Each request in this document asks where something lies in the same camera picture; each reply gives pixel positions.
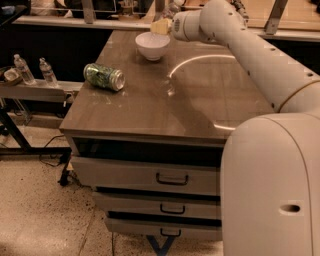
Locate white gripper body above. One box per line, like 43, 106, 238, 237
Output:
171, 10, 203, 41

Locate small water bottle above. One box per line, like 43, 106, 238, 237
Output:
39, 58, 58, 87
14, 54, 35, 85

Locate top grey drawer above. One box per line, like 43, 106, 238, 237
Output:
71, 157, 220, 196

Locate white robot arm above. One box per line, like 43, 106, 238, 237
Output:
151, 0, 320, 256

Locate dark bowl on shelf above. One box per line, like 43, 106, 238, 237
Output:
0, 66, 22, 86

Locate grey drawer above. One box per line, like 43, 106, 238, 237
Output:
105, 218, 222, 241
93, 192, 221, 220
71, 157, 220, 196

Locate small water bottle left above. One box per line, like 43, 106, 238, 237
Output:
14, 54, 35, 85

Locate middle grey drawer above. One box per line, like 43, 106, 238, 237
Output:
93, 192, 221, 220

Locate bottom grey drawer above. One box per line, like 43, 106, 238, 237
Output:
105, 218, 222, 241

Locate green soda can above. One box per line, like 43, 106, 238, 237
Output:
83, 63, 125, 92

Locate small water bottle right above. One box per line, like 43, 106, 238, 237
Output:
39, 58, 58, 87

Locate white ceramic bowl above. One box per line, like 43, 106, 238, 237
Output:
135, 32, 170, 61

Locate grey drawer cabinet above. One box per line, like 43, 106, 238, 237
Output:
61, 31, 272, 228

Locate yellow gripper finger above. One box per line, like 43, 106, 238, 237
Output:
150, 18, 172, 35

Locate clear plastic water bottle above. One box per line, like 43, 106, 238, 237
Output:
161, 0, 185, 19

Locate black floor cable left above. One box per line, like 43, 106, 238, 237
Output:
38, 134, 73, 168

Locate metal side shelf left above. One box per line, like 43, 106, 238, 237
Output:
0, 79, 83, 103

